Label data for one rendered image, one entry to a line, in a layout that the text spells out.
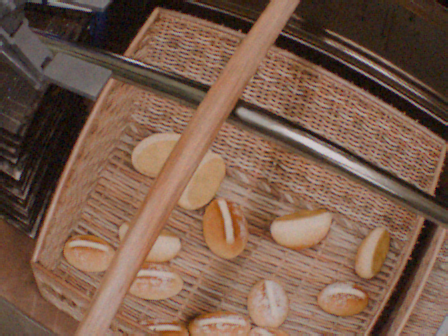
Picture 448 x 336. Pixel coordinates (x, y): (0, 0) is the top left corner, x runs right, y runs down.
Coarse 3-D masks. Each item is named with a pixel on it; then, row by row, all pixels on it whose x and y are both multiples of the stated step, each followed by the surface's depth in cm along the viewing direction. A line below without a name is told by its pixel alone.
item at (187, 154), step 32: (288, 0) 127; (256, 32) 124; (256, 64) 122; (224, 96) 119; (192, 128) 117; (192, 160) 115; (160, 192) 113; (160, 224) 112; (128, 256) 109; (128, 288) 108; (96, 320) 104
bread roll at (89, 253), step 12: (72, 240) 172; (84, 240) 171; (96, 240) 172; (72, 252) 171; (84, 252) 170; (96, 252) 171; (108, 252) 172; (72, 264) 172; (84, 264) 171; (96, 264) 171; (108, 264) 173
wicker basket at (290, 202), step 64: (128, 128) 189; (320, 128) 173; (64, 192) 164; (128, 192) 183; (256, 192) 185; (320, 192) 181; (64, 256) 175; (192, 256) 178; (256, 256) 179; (320, 256) 180; (128, 320) 155; (320, 320) 173
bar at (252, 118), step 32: (32, 32) 127; (96, 64) 125; (128, 64) 124; (160, 96) 124; (192, 96) 123; (256, 128) 122; (288, 128) 121; (320, 160) 121; (352, 160) 120; (384, 192) 119; (416, 192) 119
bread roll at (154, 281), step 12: (144, 264) 171; (156, 264) 172; (144, 276) 169; (156, 276) 169; (168, 276) 170; (180, 276) 173; (132, 288) 170; (144, 288) 170; (156, 288) 170; (168, 288) 170; (180, 288) 172
